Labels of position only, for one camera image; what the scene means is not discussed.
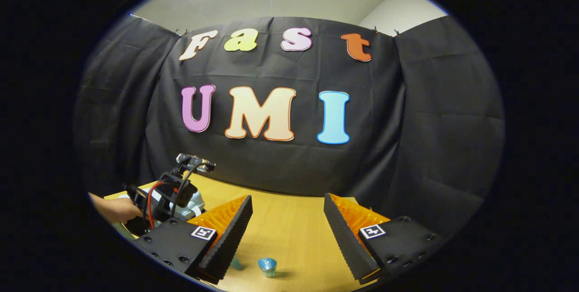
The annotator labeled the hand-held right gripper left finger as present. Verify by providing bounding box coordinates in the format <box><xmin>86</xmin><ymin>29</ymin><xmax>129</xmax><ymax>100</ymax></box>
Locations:
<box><xmin>133</xmin><ymin>195</ymin><xmax>254</xmax><ymax>285</ymax></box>

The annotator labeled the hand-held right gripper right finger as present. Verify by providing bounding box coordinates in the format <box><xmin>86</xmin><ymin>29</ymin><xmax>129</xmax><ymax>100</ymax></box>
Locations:
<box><xmin>323</xmin><ymin>192</ymin><xmax>446</xmax><ymax>284</ymax></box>

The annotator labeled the green bottle with blue cap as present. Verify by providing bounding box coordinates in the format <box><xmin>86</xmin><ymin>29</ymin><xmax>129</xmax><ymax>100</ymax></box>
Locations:
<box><xmin>258</xmin><ymin>258</ymin><xmax>278</xmax><ymax>279</ymax></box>

